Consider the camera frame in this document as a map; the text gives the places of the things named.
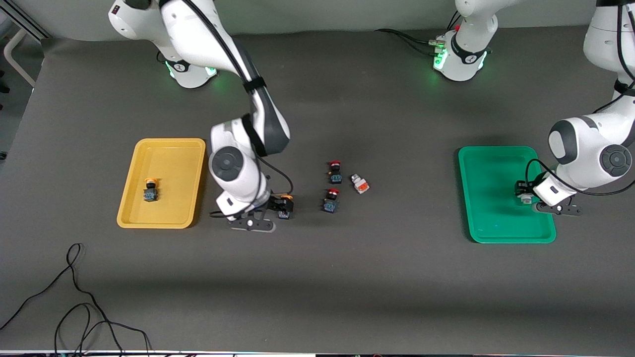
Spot black loose cable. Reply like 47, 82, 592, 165
54, 302, 152, 357
0, 243, 125, 357

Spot white metal tube frame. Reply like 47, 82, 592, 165
2, 27, 38, 90

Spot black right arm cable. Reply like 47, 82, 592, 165
181, 0, 294, 219

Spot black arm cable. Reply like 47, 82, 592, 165
181, 0, 294, 219
526, 0, 635, 196

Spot green plastic tray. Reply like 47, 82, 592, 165
457, 145, 557, 244

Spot yellow plastic tray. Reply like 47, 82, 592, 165
117, 138, 206, 229

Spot dark grey table mat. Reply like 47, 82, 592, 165
0, 25, 635, 354

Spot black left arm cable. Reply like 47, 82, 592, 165
526, 0, 635, 196

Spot black left base cables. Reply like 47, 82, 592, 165
375, 29, 442, 55

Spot black aluminium profile rail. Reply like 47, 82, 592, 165
0, 0, 50, 40

